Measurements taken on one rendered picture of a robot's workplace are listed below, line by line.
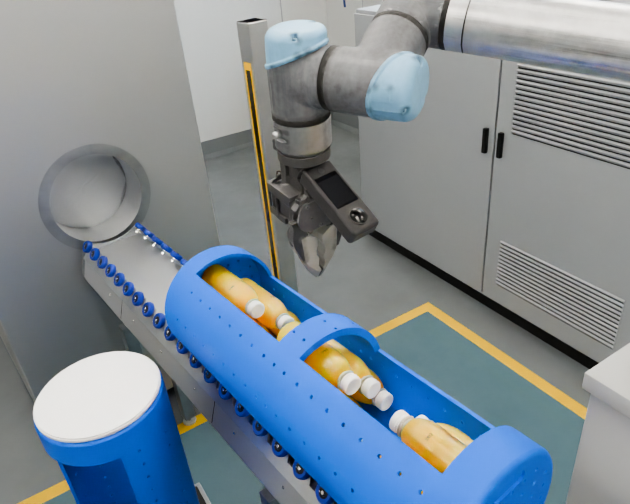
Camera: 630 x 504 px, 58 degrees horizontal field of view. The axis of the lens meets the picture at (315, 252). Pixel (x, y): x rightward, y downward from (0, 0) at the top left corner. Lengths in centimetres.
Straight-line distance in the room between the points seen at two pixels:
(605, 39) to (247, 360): 81
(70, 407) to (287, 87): 93
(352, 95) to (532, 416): 220
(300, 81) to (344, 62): 6
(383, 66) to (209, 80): 491
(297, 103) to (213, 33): 480
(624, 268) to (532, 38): 195
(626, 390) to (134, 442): 98
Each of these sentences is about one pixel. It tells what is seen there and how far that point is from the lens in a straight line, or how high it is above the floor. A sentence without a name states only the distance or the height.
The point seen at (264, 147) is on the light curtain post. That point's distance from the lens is 162.
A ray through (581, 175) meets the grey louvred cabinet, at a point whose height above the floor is 93.
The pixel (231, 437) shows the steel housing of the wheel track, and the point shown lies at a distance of 145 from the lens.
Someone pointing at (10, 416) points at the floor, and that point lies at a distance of 315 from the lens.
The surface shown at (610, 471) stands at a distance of 131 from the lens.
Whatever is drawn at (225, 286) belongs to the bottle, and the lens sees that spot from 136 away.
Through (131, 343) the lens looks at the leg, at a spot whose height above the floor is 55.
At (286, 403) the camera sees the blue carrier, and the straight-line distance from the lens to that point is 107.
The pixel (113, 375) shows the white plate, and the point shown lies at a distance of 143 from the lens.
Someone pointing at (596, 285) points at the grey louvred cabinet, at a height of 47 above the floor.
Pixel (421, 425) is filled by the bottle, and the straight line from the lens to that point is 98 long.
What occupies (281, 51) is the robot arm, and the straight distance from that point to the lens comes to 68.
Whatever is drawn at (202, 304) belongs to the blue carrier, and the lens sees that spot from 130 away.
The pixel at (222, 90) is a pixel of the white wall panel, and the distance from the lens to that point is 559.
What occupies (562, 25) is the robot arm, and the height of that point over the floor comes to 180.
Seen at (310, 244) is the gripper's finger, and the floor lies 152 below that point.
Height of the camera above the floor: 192
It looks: 31 degrees down
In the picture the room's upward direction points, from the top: 5 degrees counter-clockwise
